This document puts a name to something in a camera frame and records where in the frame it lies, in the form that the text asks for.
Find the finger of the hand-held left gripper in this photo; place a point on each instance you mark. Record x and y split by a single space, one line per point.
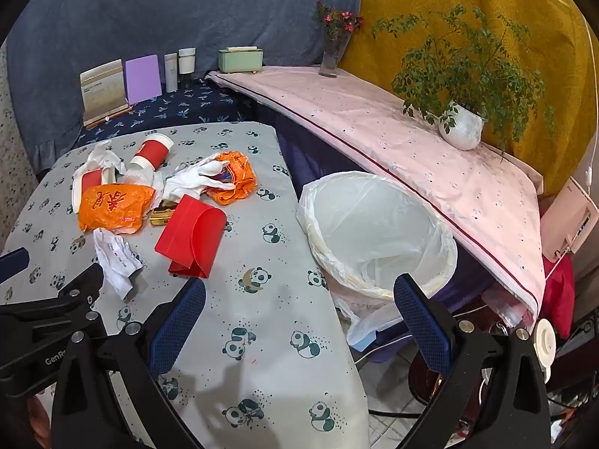
11 264
70 297

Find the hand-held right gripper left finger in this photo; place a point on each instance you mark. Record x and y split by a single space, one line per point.
178 322

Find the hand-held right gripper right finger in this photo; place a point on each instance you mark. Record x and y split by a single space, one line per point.
423 327

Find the white lined trash bin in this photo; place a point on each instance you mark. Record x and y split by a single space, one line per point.
369 322

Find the white paper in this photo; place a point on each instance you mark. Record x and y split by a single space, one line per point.
114 257

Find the red paper box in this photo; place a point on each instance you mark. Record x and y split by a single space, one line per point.
192 238

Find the orange bag with red print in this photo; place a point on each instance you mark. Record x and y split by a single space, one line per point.
114 206

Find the small gold item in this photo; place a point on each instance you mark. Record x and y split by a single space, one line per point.
161 216

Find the crushed red paper cup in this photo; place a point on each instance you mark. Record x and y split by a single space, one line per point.
91 184

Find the round white waste bin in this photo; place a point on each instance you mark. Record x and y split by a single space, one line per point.
374 224

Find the orange bag with colourful print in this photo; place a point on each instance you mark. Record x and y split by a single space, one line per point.
239 173

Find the panda printed cloth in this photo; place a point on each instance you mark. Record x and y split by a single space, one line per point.
262 336

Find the white round device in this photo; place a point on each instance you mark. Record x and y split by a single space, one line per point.
545 336

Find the red cloth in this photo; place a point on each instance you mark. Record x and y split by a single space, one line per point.
561 290

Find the wooden book stand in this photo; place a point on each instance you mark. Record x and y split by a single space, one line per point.
107 117

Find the pink electric kettle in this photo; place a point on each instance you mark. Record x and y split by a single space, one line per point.
566 224

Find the cream booklet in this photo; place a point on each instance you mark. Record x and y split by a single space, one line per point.
100 86

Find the white ribbed plant pot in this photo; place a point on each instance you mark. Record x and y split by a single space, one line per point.
463 128

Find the purple cloth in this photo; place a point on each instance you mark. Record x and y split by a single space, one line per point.
290 149

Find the pink printed cloth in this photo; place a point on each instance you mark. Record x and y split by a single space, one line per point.
374 121

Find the dark blue leaf-print cloth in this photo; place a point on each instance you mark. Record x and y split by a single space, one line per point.
201 105

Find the purple card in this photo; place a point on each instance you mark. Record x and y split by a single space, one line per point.
144 79

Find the white cosmetic jar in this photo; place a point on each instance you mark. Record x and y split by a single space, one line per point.
186 60

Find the green leafy plant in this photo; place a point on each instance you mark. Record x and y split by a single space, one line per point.
468 65

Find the green tissue box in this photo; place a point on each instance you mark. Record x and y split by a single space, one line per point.
239 61

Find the blue-grey backdrop cloth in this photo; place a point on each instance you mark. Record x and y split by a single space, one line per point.
140 18

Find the pink flowers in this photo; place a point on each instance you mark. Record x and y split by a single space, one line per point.
339 17

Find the yellow backdrop cloth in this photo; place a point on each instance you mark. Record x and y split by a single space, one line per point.
514 0

